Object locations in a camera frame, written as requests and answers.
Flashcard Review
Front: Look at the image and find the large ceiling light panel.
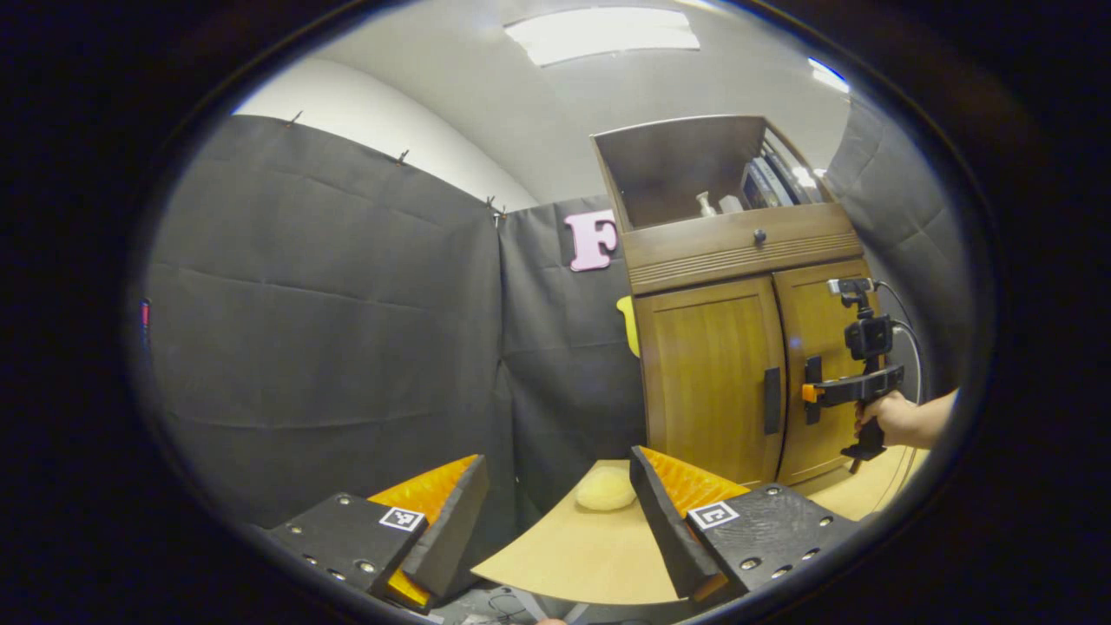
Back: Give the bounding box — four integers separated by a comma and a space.
503, 7, 700, 68

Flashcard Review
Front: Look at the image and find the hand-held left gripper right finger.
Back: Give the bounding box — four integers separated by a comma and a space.
629, 445, 860, 606

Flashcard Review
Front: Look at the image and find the grey book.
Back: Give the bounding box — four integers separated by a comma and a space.
751, 158, 792, 208

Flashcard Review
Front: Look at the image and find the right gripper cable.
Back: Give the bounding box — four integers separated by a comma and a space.
872, 280, 926, 513

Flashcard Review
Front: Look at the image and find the brown wooden shoe cabinet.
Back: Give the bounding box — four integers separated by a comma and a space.
590, 115, 886, 489

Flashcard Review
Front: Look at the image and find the small ceiling light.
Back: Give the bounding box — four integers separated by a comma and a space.
807, 56, 851, 95

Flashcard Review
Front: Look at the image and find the pale yellow plush ball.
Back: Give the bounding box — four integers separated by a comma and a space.
575, 469, 637, 512

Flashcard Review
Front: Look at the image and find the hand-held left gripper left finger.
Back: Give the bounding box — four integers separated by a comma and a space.
260, 453, 490, 613

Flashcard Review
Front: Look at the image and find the wooden shoe cabinet door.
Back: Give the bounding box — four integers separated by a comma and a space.
634, 276, 788, 489
772, 258, 882, 487

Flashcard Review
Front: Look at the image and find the wooden cabinet drawer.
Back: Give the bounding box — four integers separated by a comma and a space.
621, 204, 866, 296

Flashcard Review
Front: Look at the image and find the black backdrop cloth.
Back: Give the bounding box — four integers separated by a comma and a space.
143, 95, 977, 530

